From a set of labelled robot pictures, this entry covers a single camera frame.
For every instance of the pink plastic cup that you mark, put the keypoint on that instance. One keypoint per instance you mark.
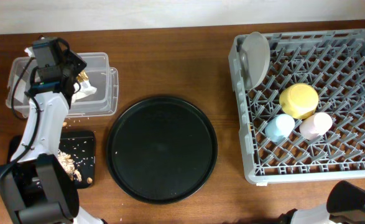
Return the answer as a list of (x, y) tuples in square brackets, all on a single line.
[(316, 125)]

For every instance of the round black tray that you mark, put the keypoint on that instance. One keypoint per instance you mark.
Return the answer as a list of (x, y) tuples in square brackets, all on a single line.
[(161, 150)]

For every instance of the grey plate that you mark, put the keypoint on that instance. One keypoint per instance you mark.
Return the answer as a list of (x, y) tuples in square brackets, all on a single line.
[(254, 56)]

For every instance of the light blue plastic cup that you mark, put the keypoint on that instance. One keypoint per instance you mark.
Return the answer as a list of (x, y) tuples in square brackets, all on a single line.
[(279, 128)]

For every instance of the clear plastic storage bin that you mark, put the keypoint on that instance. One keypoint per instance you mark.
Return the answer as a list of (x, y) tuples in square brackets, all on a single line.
[(16, 96)]

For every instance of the white paper napkin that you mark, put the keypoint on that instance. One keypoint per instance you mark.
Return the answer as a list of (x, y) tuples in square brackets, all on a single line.
[(84, 89)]

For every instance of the gold foil wrapper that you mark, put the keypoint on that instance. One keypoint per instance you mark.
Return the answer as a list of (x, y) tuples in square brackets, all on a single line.
[(82, 77)]

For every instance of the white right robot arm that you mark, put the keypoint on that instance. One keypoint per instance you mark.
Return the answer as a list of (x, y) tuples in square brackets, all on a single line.
[(346, 202)]

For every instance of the food scraps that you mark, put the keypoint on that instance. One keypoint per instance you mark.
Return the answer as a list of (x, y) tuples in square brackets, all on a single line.
[(67, 163)]

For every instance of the black rectangular tray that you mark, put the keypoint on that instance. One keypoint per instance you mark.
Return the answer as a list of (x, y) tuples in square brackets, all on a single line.
[(81, 146)]

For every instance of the grey dishwasher rack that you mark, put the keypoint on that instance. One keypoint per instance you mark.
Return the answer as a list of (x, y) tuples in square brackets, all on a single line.
[(333, 63)]

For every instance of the yellow plastic bowl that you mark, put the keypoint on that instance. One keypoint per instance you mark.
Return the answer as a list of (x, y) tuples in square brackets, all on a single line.
[(299, 101)]

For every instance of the left gripper white top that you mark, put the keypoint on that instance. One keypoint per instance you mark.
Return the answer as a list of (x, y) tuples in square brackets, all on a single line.
[(73, 55)]

